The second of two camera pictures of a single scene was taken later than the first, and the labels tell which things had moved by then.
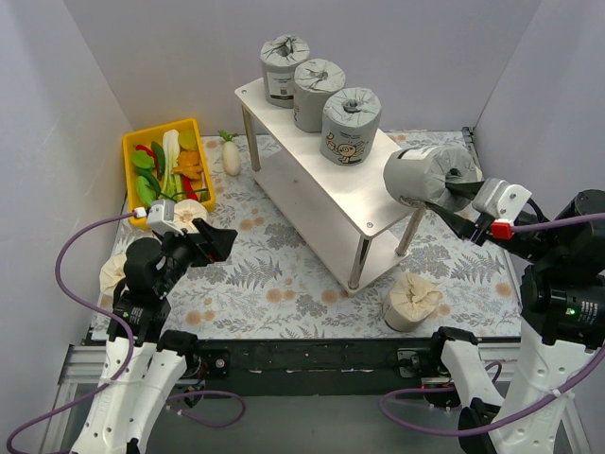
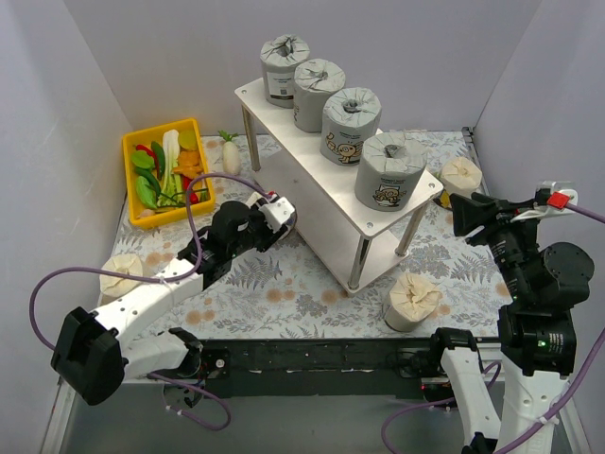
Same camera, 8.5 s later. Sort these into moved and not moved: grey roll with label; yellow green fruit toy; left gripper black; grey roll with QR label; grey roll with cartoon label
Moved: left gripper black
Not moved: yellow green fruit toy; grey roll with QR label; grey roll with label; grey roll with cartoon label
